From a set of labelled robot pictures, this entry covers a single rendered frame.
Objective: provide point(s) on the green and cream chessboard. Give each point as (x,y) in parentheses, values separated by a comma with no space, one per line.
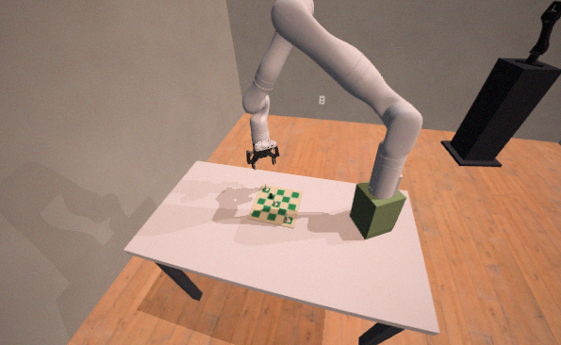
(288,201)

